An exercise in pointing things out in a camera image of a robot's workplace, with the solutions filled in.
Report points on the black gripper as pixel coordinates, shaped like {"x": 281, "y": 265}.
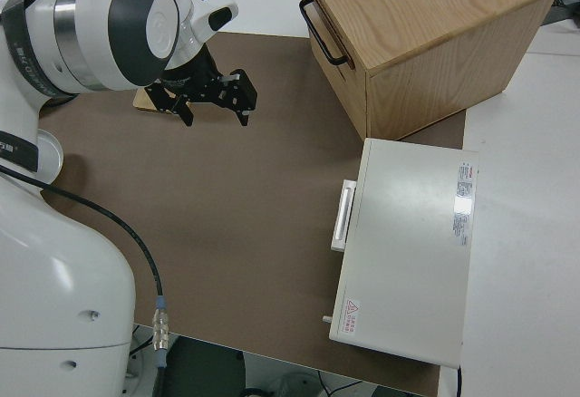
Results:
{"x": 199, "y": 84}

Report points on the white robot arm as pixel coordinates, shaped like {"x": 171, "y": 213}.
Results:
{"x": 68, "y": 279}

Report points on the wooden mug rack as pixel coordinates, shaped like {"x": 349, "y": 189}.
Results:
{"x": 141, "y": 100}

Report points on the brown table mat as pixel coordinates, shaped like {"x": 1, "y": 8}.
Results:
{"x": 249, "y": 211}

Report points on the cream toaster oven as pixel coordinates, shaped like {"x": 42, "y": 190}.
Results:
{"x": 408, "y": 243}

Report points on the large wooden box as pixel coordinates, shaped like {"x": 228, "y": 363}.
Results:
{"x": 430, "y": 30}

